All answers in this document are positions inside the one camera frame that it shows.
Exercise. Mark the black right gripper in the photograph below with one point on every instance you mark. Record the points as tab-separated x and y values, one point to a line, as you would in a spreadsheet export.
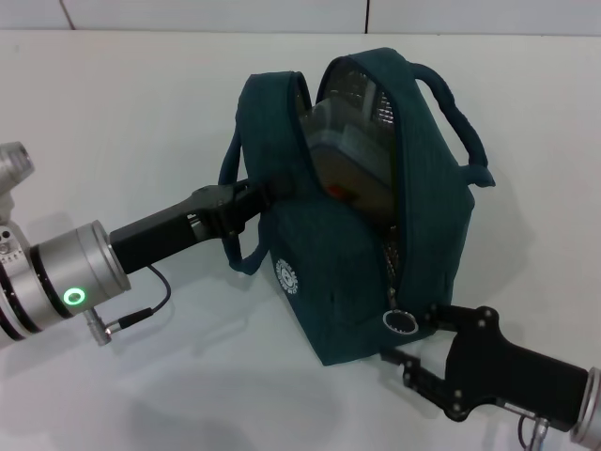
512	371

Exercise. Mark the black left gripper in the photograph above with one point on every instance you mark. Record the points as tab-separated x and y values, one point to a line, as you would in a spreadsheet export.
164	235

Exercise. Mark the clear blue-rimmed food container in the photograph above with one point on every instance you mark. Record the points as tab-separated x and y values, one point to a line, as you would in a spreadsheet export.
357	164

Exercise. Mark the dark teal insulated lunch bag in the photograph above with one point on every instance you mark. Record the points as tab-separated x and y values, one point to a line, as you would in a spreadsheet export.
413	235

